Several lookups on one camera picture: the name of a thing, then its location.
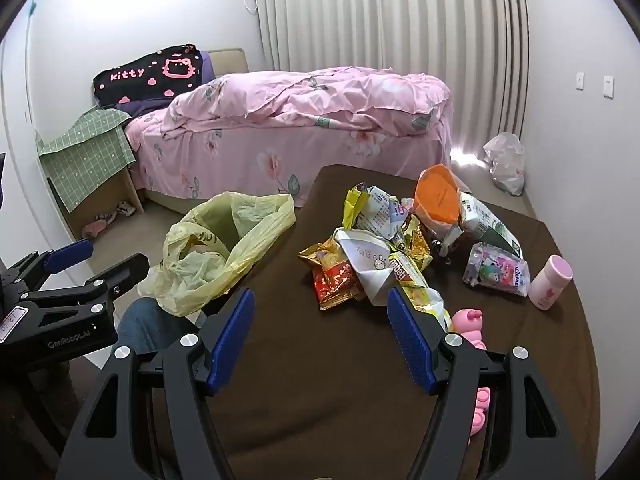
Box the person's leg in jeans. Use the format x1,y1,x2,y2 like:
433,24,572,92
117,297,201,356

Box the wooden nightstand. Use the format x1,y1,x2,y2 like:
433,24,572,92
47,165,146,243

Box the gold patterned wrapper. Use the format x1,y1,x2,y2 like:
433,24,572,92
400,212,433,271

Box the pink cartoon print packet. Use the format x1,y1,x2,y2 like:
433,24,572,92
462,242,530,298

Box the black silver foil wrapper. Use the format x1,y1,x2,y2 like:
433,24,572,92
432,225,463,261

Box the green checked cloth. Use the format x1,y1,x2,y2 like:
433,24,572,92
36,106,137,213

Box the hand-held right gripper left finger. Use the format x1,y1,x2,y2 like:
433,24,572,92
55,287,257,480

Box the orange plastic bag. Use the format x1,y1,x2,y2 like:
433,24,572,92
414,164,473,226

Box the pink toy figure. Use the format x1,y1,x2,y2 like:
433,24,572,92
447,308,493,436

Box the yellow foil wrapper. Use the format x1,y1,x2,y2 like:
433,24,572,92
341,185,373,233

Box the pink cup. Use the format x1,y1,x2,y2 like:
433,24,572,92
529,254,573,311

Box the bed with pink floral sheet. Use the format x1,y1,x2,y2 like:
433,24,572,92
122,110,453,208

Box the black Hello Kitty pillow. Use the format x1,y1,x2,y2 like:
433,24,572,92
92,43,206,110

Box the white plastic bag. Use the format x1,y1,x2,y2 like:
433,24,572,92
482,132,526,196

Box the brown tablecloth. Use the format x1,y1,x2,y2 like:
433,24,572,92
150,164,601,480

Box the purple pillow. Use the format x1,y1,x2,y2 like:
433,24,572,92
117,52,218,118

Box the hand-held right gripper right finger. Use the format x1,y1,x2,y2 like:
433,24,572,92
387,287,586,480

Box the white printed paper wrapper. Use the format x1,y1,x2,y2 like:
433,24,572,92
357,185,413,241

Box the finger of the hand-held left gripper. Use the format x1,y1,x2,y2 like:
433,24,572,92
22,252,151,311
0,239,95,293

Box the green white tissue packet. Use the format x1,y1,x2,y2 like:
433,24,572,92
457,192,523,256

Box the yellow green snack wrapper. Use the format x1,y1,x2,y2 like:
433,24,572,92
387,250,453,333

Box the white purple squeezed tube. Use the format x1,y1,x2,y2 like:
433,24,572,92
332,227,401,306

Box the red snack wrapper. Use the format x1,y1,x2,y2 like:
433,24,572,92
312,260,368,311

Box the beige headboard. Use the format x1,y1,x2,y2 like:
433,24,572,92
206,48,249,77

